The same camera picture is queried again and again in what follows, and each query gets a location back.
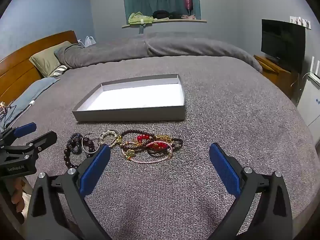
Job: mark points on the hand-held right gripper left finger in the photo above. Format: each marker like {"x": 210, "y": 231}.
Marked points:
{"x": 95, "y": 170}

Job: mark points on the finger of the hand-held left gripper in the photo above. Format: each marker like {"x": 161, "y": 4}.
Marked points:
{"x": 42, "y": 141}
{"x": 25, "y": 129}

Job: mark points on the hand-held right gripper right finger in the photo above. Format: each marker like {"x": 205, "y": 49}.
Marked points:
{"x": 225, "y": 170}

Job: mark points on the silver bangle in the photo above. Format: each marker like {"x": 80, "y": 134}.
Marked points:
{"x": 83, "y": 147}

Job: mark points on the grey cardboard box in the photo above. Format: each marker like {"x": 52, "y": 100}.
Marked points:
{"x": 140, "y": 97}

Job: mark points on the person's left hand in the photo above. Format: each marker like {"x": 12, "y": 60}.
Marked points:
{"x": 18, "y": 195}

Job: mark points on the white charger plug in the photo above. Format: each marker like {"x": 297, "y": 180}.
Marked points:
{"x": 32, "y": 102}

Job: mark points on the blue blanket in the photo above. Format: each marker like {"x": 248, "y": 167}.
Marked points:
{"x": 32, "y": 90}

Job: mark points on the wooden headboard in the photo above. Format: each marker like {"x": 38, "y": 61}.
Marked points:
{"x": 15, "y": 75}

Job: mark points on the striped pillow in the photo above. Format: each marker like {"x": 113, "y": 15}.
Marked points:
{"x": 58, "y": 70}

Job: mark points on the olive pillow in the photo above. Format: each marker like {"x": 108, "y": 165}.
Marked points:
{"x": 47, "y": 57}

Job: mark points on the wooden television cabinet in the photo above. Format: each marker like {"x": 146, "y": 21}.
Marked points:
{"x": 275, "y": 76}

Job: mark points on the white plastic bag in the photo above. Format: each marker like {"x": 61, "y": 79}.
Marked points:
{"x": 90, "y": 41}

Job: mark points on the grey duvet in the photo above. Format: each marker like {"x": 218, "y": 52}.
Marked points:
{"x": 175, "y": 45}

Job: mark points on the white router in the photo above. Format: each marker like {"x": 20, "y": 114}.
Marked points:
{"x": 317, "y": 66}

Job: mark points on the black television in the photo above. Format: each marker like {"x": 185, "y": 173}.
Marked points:
{"x": 282, "y": 42}

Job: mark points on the white clip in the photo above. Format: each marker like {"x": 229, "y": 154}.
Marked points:
{"x": 142, "y": 22}

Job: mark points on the wooden shelf with clothes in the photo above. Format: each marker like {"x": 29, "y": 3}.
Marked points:
{"x": 175, "y": 21}

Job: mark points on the green cloth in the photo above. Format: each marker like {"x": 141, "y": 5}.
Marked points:
{"x": 138, "y": 17}

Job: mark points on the pink cloth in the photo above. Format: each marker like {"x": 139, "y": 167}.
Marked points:
{"x": 188, "y": 17}

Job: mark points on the black cloth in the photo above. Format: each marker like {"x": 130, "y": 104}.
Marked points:
{"x": 177, "y": 15}
{"x": 161, "y": 14}

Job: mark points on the white wall hook rack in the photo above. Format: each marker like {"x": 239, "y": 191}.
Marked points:
{"x": 300, "y": 22}

